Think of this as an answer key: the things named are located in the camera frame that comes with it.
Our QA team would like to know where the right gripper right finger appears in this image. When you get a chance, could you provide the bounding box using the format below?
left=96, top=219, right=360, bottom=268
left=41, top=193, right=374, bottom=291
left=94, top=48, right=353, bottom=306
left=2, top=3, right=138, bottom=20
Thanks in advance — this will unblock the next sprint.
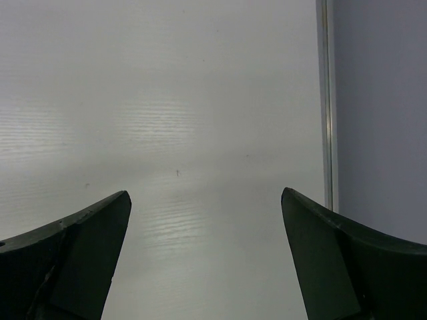
left=281, top=188, right=426, bottom=320

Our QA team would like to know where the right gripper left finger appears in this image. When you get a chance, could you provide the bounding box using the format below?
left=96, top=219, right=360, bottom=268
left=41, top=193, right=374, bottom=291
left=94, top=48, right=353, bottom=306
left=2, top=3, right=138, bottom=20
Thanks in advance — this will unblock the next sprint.
left=1, top=191, right=131, bottom=319

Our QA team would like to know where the aluminium table frame rail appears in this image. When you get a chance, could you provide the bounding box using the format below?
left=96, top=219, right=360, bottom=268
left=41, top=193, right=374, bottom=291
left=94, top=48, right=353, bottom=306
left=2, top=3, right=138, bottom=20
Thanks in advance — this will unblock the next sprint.
left=316, top=0, right=339, bottom=212

